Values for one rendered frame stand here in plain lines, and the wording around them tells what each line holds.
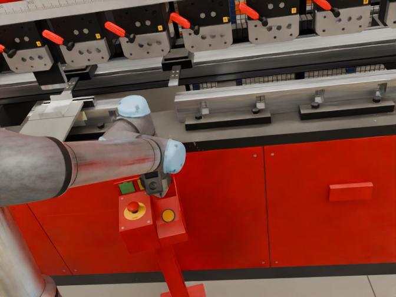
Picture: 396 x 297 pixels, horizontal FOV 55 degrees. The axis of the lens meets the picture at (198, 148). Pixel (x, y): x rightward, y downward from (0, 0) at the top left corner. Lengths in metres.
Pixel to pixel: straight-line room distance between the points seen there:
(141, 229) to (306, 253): 0.84
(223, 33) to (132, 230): 0.67
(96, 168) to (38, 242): 1.29
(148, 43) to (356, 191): 0.90
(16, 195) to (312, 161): 1.04
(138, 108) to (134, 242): 0.49
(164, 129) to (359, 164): 0.70
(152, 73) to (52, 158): 1.07
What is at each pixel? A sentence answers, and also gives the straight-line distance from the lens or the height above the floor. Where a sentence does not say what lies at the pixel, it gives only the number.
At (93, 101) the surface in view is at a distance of 1.45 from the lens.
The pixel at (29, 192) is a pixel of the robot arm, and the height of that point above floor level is 1.33.
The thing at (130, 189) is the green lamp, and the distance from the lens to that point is 1.30.
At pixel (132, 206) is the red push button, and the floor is 0.81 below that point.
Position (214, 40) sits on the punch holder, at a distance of 1.22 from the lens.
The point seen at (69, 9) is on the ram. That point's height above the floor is 1.33.
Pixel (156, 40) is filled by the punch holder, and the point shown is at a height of 1.21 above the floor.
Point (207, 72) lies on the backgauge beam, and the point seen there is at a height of 0.93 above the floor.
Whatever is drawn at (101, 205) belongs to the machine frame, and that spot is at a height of 0.59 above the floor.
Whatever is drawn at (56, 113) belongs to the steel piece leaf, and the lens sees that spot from 1.41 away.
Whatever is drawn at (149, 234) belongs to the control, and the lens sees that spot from 1.24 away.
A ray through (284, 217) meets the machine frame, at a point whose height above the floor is 0.45.
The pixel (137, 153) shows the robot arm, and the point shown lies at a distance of 0.74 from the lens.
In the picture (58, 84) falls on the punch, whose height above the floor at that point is 1.07.
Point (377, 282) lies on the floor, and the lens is 2.00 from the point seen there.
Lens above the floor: 1.67
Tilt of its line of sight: 39 degrees down
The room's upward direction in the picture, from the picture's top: 11 degrees counter-clockwise
